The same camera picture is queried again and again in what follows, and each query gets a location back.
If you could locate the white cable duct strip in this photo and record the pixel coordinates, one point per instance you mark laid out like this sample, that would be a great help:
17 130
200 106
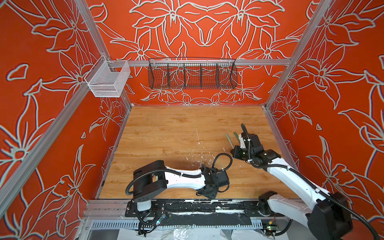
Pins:
250 224

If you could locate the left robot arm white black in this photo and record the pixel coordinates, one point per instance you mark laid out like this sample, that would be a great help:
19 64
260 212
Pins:
153 179

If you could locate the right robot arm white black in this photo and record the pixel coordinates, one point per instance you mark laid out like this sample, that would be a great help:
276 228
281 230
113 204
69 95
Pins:
326 215

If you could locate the green pen body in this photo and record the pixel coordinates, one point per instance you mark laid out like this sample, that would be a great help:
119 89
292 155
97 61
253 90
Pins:
237 137

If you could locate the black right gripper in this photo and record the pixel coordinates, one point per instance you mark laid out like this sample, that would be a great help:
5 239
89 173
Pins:
235 154

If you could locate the black wire basket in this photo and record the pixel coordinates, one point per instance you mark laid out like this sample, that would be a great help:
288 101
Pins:
192 74

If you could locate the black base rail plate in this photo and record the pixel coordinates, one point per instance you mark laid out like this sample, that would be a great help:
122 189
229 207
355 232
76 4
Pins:
204 206

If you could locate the clear mesh bin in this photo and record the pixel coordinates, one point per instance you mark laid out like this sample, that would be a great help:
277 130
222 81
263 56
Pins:
107 79

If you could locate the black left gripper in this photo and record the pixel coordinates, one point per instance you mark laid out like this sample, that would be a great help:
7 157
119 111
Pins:
213 195

